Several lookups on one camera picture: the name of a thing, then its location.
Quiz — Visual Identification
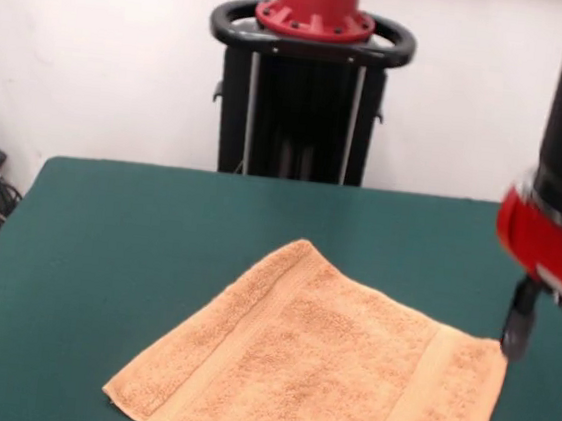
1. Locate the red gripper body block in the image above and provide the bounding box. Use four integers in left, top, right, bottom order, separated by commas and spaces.
486, 165, 562, 327

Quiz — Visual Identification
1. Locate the dark green table cloth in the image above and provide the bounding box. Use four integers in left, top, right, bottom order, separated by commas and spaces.
0, 149, 562, 421

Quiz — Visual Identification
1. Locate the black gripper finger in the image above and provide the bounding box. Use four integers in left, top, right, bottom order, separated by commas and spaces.
498, 273, 542, 364

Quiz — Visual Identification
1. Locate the orange terry towel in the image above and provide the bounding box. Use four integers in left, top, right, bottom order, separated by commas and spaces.
98, 219, 521, 421

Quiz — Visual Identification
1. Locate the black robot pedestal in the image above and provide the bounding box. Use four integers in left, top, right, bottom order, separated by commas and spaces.
194, 0, 421, 192

